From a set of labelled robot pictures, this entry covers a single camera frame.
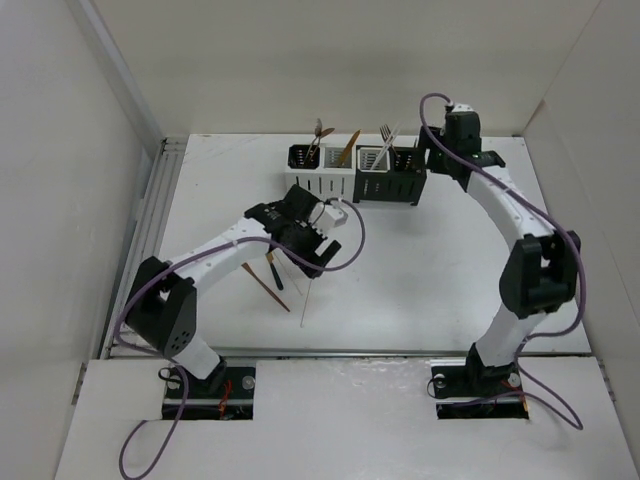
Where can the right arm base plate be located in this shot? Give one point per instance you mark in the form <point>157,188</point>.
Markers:
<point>462,395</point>

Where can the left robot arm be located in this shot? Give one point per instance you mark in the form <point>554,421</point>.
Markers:
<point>162,304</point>

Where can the white chopstick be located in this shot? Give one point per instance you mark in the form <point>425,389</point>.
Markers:
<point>306,302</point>
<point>384,149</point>
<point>289,276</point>
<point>388,135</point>

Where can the black slotted insert bin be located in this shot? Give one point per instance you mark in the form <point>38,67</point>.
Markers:
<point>402,163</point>

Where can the white slotted insert bin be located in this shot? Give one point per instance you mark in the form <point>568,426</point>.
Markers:
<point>373,159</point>

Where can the white utensil holder frame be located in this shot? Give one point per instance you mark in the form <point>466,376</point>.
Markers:
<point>322,182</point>

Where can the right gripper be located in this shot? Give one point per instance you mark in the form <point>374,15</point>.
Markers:
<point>427,141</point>

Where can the gold fork green handle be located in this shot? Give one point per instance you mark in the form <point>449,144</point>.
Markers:
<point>415,156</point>

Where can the gold knife green handle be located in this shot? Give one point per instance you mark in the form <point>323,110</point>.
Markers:
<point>277,278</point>
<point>348,148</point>

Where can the silver metal spoon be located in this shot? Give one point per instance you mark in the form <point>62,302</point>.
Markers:
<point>315,142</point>

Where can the black insert bin left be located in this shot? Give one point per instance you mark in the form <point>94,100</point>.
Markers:
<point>303,156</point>

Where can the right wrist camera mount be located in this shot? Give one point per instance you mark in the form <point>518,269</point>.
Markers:
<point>456,107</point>

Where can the rose gold metal fork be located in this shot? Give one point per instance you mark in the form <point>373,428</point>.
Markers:
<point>386,134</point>

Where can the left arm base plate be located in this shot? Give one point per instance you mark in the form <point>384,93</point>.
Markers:
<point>231,400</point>

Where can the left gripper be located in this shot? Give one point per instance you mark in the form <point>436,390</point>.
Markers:
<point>317,238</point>

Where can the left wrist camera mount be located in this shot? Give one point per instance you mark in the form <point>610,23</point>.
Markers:
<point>325,217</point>

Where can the black utensil holder frame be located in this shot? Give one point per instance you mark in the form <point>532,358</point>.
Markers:
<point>389,187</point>

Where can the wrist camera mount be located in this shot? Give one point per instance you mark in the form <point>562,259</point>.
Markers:
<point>325,217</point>
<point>456,107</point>

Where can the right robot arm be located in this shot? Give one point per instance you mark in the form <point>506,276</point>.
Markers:
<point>540,274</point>

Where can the aluminium rail front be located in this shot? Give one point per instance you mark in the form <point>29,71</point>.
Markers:
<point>119,351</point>

